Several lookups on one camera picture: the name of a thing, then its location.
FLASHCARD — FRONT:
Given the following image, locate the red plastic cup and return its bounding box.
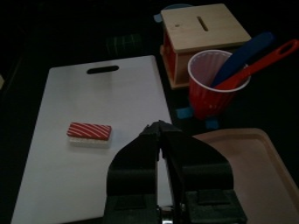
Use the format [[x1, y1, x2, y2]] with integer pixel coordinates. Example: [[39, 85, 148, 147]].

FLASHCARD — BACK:
[[187, 48, 252, 122]]

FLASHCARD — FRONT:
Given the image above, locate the red toy salmon slice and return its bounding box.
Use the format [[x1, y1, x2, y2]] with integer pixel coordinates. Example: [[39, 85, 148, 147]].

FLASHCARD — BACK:
[[65, 122, 113, 142]]

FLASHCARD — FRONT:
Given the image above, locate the white toy rice block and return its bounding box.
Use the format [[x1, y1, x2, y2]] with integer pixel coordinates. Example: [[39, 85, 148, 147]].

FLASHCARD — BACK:
[[68, 136, 112, 149]]

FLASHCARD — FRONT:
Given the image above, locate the pink tray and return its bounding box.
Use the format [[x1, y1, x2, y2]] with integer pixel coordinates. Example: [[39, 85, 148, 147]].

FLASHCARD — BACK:
[[191, 127, 299, 224]]

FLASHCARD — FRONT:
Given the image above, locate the green block with white stripes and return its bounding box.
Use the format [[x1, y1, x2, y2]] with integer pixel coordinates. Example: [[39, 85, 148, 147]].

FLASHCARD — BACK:
[[107, 32, 144, 55]]

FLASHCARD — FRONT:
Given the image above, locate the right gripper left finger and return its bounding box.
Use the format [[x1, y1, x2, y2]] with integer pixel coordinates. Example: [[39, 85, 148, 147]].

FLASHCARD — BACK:
[[104, 120, 163, 224]]

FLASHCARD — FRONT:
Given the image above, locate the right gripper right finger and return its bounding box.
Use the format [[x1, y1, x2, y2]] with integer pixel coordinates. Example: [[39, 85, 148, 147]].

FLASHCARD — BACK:
[[159, 120, 248, 224]]

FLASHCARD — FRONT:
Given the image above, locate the white cutting board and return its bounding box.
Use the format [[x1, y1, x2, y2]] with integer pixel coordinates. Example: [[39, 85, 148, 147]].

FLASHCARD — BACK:
[[11, 54, 175, 224]]

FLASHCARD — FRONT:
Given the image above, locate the grey bowl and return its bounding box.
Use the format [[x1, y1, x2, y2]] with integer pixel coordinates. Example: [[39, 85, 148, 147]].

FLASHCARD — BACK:
[[153, 3, 192, 24]]

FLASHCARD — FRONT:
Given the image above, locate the blue tape piece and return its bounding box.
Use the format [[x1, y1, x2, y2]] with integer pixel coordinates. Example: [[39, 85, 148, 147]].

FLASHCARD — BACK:
[[175, 106, 195, 120]]

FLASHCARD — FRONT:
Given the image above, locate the wooden box with red drawer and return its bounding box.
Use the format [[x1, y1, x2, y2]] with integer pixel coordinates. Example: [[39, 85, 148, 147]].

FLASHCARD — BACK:
[[159, 3, 252, 90]]

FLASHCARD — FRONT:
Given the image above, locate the red utensil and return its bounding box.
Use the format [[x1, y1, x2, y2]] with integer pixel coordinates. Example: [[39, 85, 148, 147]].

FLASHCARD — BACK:
[[213, 38, 299, 91]]

